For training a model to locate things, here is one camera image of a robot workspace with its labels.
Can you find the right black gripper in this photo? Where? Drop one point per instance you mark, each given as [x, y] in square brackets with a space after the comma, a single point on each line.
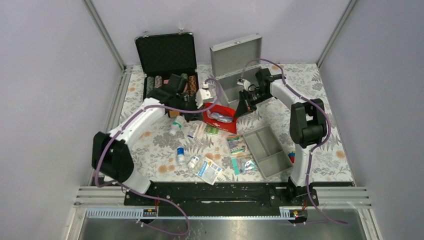
[243, 108]

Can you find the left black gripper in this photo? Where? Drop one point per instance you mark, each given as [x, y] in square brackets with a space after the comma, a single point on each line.
[193, 116]

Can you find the red first aid pouch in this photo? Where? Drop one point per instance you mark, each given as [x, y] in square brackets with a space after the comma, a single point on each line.
[228, 127]

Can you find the blue white wipes pack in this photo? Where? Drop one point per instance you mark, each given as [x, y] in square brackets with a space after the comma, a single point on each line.
[220, 117]

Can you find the white tube bottle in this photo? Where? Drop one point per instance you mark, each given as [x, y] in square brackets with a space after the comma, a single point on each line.
[176, 125]

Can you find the amber medicine bottle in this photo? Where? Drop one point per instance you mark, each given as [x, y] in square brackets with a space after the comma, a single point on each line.
[173, 113]

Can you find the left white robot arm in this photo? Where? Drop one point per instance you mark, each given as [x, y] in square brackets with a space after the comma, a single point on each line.
[111, 151]

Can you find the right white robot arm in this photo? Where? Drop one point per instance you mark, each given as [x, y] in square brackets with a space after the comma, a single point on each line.
[309, 125]

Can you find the grey metal medicine box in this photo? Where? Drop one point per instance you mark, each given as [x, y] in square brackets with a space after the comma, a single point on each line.
[229, 59]

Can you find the green small box lower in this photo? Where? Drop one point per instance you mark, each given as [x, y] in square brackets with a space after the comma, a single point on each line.
[211, 130]

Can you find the black poker chip case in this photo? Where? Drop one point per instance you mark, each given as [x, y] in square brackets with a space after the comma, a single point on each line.
[166, 54]

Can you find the white blue pill bottle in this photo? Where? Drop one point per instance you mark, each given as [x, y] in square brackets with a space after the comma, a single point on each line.
[180, 156]

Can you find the grey plastic divider tray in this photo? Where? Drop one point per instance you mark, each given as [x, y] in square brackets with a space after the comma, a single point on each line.
[267, 152]

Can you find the clear bag with teal strip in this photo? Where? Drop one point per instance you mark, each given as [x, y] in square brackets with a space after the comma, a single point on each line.
[243, 164]

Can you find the small white pill bottle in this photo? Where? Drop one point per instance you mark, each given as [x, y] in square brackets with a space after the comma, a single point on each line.
[193, 162]

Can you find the colourful block toy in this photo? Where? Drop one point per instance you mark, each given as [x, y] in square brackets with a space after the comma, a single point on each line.
[291, 156]

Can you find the white gauze sachet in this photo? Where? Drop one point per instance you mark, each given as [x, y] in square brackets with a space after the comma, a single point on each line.
[208, 171]

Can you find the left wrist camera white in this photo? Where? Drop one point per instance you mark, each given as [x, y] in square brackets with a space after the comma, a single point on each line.
[203, 95]

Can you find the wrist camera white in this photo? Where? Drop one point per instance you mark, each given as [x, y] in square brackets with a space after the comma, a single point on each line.
[244, 83]
[203, 95]

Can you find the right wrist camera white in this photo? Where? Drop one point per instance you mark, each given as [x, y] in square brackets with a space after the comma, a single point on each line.
[244, 83]

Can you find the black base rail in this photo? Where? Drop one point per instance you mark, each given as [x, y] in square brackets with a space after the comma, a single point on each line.
[223, 199]

